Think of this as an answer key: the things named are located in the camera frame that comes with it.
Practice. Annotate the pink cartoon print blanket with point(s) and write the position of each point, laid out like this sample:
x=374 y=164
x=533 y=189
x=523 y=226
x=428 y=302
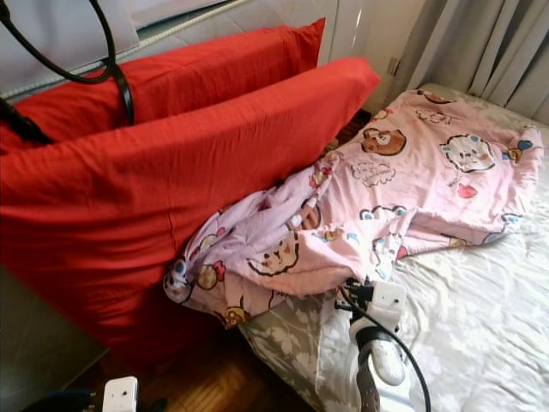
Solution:
x=395 y=172

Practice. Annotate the bed with grey floral sheet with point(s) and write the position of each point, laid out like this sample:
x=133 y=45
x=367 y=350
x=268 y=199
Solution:
x=480 y=326

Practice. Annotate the large red fabric cushion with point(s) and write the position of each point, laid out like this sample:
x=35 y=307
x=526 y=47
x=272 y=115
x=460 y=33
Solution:
x=223 y=73
x=137 y=206

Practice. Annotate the black rod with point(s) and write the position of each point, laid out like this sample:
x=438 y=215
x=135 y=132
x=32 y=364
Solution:
x=26 y=129

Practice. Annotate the grey curtain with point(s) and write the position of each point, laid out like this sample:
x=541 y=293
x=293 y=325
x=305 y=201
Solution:
x=480 y=43

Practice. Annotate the pale grey flat board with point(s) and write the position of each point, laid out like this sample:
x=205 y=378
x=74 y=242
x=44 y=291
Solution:
x=69 y=34

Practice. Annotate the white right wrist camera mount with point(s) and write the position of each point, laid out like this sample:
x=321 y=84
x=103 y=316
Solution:
x=388 y=300

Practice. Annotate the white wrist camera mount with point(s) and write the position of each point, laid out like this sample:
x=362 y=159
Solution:
x=120 y=395
x=388 y=300

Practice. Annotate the beige wall socket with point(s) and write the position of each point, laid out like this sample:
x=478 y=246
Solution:
x=394 y=66

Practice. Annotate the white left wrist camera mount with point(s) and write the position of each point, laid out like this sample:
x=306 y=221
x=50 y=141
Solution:
x=120 y=395

